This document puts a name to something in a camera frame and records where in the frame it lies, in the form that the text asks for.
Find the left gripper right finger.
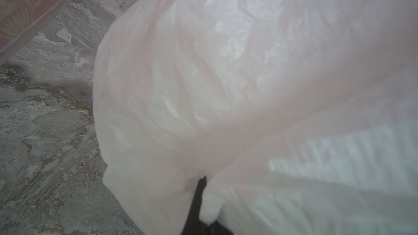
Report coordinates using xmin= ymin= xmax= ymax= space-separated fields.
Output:
xmin=207 ymin=222 xmax=233 ymax=235

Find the white plastic bag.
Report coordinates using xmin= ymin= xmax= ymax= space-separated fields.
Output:
xmin=93 ymin=0 xmax=418 ymax=235

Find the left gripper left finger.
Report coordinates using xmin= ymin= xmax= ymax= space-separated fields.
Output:
xmin=181 ymin=176 xmax=207 ymax=235

